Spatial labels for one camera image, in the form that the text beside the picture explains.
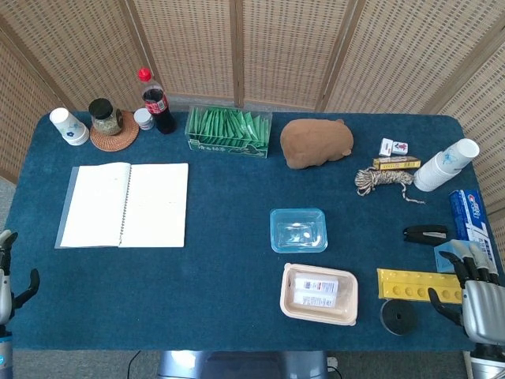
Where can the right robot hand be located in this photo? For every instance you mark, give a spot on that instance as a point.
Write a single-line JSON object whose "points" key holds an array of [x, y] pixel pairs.
{"points": [[483, 308]]}

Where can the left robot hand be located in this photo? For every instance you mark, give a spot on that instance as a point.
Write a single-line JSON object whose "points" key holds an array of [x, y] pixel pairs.
{"points": [[4, 284]]}

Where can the white spiral notebook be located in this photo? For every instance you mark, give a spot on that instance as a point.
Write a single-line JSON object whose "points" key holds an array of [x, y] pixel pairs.
{"points": [[154, 205]]}

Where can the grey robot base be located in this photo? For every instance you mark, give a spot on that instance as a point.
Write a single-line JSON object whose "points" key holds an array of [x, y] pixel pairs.
{"points": [[240, 365]]}

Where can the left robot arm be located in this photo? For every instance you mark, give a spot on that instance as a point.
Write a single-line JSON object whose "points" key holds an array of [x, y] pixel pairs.
{"points": [[5, 355]]}

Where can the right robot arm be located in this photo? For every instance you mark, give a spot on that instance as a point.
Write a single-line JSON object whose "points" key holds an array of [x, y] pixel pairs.
{"points": [[487, 361]]}

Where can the light blue box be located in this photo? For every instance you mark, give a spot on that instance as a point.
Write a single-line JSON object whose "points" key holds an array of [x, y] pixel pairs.
{"points": [[444, 262]]}

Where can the yellow block with round holes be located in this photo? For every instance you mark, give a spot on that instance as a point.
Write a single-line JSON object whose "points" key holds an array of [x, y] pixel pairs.
{"points": [[410, 286]]}

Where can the black tape roll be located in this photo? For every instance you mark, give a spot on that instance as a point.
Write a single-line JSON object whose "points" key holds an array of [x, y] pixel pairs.
{"points": [[398, 317]]}

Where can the blue toothpaste box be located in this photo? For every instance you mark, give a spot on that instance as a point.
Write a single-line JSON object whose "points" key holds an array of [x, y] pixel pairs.
{"points": [[469, 217]]}

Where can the black stapler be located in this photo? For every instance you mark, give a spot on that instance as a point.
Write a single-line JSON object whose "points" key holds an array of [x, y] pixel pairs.
{"points": [[428, 233]]}

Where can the floral paper cup stack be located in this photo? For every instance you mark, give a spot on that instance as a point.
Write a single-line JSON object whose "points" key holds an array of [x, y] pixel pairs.
{"points": [[71, 128], [446, 166]]}

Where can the white packet in plastic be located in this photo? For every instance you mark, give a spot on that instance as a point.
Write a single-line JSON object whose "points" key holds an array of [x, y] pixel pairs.
{"points": [[315, 290]]}

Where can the small yellow box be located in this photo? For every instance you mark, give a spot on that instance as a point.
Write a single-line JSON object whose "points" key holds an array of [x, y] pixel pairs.
{"points": [[396, 163]]}

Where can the white mahjong tile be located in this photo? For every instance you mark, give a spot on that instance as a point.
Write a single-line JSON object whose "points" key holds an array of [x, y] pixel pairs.
{"points": [[400, 148], [385, 147]]}

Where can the round rattan coaster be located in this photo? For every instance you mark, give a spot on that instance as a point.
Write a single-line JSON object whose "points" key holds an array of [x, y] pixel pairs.
{"points": [[118, 142]]}

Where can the glass jar black lid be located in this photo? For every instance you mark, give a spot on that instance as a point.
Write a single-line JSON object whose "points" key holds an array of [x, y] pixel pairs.
{"points": [[104, 116]]}

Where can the beige plastic tray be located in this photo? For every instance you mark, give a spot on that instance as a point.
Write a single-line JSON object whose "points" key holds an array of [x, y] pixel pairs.
{"points": [[288, 306]]}

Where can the clear container blue lid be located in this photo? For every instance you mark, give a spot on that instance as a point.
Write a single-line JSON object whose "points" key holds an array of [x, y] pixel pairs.
{"points": [[298, 231]]}

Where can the small white plastic jar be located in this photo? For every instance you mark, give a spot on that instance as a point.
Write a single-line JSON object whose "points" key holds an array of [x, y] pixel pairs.
{"points": [[143, 118]]}

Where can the blue carpet table cloth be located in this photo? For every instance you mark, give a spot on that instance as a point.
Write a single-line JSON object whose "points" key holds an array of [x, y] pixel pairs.
{"points": [[229, 284]]}

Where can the cola bottle red cap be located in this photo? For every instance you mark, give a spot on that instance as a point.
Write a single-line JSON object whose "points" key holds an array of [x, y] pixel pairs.
{"points": [[158, 106]]}

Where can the brown plush capybara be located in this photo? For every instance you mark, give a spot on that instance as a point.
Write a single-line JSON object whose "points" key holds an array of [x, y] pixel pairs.
{"points": [[315, 142]]}

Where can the green tea bag box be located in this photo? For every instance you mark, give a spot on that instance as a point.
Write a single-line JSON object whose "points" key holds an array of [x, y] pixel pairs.
{"points": [[229, 130]]}

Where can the woven bamboo folding screen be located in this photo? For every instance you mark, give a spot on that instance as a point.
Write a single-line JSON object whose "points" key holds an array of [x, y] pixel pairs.
{"points": [[296, 47]]}

